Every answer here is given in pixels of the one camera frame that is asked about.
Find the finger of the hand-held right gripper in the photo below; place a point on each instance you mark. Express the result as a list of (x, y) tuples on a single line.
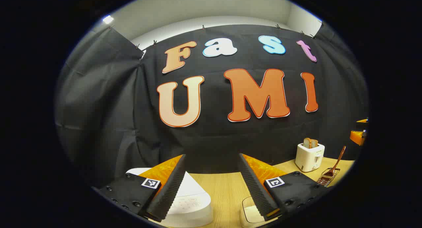
[(357, 138), (362, 120)]

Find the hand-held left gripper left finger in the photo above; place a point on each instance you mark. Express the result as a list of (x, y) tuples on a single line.
[(171, 191)]

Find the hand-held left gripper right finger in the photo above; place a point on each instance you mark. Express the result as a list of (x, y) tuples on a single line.
[(257, 191)]

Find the clear plastic rice container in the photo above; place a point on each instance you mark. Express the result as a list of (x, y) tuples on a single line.
[(250, 203)]

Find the white rice cooker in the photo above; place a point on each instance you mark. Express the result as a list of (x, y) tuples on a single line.
[(194, 201)]

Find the brown wooden spoon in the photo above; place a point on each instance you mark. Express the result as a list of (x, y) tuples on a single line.
[(338, 160)]

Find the toasted bread slice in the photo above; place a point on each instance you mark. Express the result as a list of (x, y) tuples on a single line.
[(307, 143), (315, 144)]

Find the white toaster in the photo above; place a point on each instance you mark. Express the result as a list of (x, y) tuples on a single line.
[(308, 158)]

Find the ceiling light panel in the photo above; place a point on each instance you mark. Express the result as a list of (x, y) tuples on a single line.
[(107, 19)]

